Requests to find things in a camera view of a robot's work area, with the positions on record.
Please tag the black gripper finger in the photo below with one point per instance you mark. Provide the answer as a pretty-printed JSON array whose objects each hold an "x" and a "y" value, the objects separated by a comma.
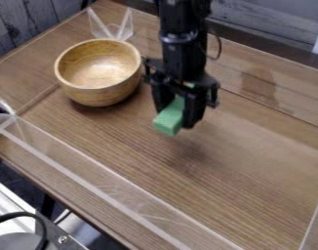
[
  {"x": 195, "y": 104},
  {"x": 162, "y": 92}
]

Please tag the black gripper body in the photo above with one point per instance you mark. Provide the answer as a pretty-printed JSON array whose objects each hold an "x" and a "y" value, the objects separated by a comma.
[{"x": 182, "y": 66}]

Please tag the green rectangular block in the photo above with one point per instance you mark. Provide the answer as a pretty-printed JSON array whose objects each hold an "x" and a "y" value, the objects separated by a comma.
[{"x": 170, "y": 118}]

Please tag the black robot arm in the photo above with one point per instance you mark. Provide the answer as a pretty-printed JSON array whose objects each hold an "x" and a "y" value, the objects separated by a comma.
[{"x": 183, "y": 16}]

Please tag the brown wooden bowl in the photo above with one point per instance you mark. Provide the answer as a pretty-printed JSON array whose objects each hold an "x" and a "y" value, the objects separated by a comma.
[{"x": 98, "y": 71}]

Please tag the grey round base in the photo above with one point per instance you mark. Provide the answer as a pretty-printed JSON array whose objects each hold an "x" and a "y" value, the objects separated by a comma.
[{"x": 19, "y": 241}]

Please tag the clear acrylic barrier wall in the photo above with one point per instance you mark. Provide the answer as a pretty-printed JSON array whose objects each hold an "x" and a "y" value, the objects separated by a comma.
[{"x": 227, "y": 186}]

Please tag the grey metal bracket with screw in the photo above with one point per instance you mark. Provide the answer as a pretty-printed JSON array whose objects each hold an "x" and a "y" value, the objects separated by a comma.
[{"x": 58, "y": 239}]

